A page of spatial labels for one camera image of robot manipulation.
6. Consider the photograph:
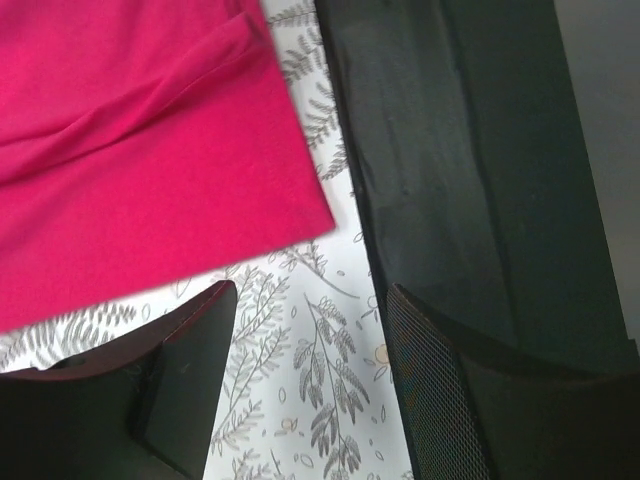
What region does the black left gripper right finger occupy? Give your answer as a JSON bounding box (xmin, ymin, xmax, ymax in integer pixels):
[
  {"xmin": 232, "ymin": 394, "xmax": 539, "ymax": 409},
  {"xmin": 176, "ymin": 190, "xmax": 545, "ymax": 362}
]
[{"xmin": 385, "ymin": 284, "xmax": 639, "ymax": 479}]

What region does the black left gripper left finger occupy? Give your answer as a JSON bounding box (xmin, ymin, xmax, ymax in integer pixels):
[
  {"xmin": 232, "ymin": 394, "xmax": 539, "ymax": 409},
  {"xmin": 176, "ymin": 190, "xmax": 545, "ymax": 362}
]
[{"xmin": 1, "ymin": 281, "xmax": 236, "ymax": 480}]

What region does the red t-shirt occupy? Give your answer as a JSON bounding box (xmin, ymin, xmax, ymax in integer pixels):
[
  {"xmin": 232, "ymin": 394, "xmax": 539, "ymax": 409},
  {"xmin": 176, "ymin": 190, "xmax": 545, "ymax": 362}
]
[{"xmin": 1, "ymin": 1, "xmax": 335, "ymax": 331}]

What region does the floral patterned table mat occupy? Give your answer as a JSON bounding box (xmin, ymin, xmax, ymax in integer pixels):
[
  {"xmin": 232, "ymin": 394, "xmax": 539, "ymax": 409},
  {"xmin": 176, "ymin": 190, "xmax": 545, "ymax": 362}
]
[{"xmin": 1, "ymin": 1, "xmax": 412, "ymax": 479}]

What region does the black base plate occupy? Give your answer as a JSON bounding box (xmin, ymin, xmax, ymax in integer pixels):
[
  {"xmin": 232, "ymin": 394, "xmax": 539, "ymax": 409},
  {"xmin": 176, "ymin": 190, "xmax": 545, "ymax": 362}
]
[{"xmin": 317, "ymin": 1, "xmax": 635, "ymax": 356}]

